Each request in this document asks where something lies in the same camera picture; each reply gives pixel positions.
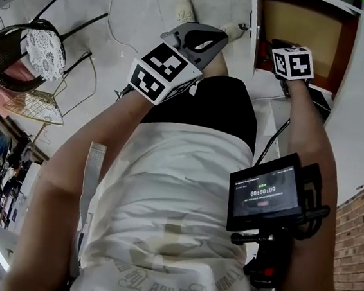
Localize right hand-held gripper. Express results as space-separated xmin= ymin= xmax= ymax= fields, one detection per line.
xmin=266 ymin=37 xmax=319 ymax=101

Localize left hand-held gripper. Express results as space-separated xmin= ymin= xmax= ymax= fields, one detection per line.
xmin=126 ymin=16 xmax=232 ymax=114

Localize wooden drawer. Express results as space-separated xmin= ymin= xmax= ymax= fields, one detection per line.
xmin=241 ymin=0 xmax=363 ymax=103

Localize person's right forearm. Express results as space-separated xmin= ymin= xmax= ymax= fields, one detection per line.
xmin=269 ymin=78 xmax=361 ymax=291

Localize person's left forearm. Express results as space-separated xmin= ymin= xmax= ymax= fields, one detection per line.
xmin=1 ymin=75 xmax=155 ymax=291

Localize black shorts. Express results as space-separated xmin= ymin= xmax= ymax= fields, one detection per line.
xmin=138 ymin=67 xmax=264 ymax=157

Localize white shoe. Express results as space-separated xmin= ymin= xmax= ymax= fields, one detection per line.
xmin=174 ymin=0 xmax=199 ymax=25
xmin=218 ymin=20 xmax=247 ymax=43

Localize black wicker chair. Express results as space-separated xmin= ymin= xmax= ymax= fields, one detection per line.
xmin=0 ymin=0 xmax=111 ymax=102

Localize white printed t-shirt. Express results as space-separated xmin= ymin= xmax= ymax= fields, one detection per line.
xmin=68 ymin=114 xmax=276 ymax=291

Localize black monitor screen on rig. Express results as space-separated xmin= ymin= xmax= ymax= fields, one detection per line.
xmin=224 ymin=154 xmax=336 ymax=291

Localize white power cable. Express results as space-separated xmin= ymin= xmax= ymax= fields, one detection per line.
xmin=104 ymin=0 xmax=147 ymax=55

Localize black monitor cable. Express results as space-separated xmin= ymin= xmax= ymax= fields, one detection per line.
xmin=253 ymin=115 xmax=291 ymax=170

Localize gold wire chair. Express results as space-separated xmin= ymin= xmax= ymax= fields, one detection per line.
xmin=1 ymin=42 xmax=101 ymax=130

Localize grey strap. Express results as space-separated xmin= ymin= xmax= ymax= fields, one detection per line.
xmin=77 ymin=140 xmax=109 ymax=236

